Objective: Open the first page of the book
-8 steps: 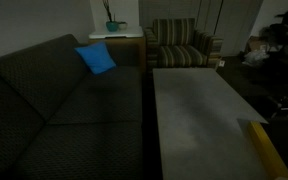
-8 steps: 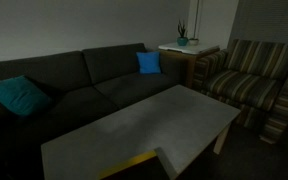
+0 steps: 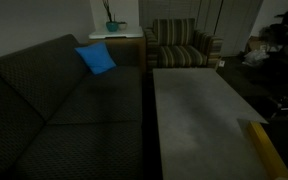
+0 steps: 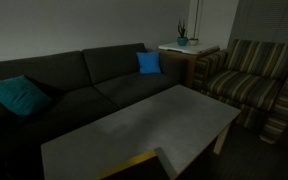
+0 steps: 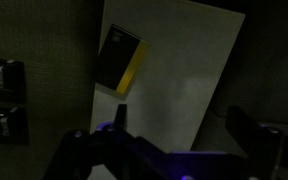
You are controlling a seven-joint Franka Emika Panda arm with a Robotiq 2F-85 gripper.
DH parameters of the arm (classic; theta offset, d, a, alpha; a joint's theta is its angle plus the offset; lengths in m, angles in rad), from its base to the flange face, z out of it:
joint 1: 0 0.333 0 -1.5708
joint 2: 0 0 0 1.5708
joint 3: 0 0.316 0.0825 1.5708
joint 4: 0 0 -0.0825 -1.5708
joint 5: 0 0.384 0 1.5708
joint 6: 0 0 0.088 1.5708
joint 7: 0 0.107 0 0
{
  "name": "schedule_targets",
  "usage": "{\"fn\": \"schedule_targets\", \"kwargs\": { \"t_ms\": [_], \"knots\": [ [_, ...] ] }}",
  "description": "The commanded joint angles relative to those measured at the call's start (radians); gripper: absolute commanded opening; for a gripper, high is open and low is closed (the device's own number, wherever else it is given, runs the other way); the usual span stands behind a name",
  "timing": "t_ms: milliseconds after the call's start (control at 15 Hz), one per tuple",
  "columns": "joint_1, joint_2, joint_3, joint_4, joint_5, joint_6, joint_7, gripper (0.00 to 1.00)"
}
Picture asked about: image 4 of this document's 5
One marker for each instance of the wooden side table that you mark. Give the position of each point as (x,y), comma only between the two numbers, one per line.
(190,66)

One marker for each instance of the striped armchair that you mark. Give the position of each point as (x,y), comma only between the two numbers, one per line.
(247,86)

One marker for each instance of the small white pot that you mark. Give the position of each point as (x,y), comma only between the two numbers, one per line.
(193,41)

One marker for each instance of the teal throw pillow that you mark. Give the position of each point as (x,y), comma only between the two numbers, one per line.
(17,95)

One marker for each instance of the dark grey fabric sofa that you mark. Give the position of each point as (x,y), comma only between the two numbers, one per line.
(84,100)

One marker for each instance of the teal pot with plant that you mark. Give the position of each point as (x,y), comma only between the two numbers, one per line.
(182,41)

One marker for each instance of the bright blue throw pillow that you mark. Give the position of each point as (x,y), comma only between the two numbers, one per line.
(148,62)

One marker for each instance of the window blinds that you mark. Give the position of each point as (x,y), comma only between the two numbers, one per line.
(270,20)

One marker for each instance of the grey coffee table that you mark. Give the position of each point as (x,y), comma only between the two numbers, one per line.
(170,123)

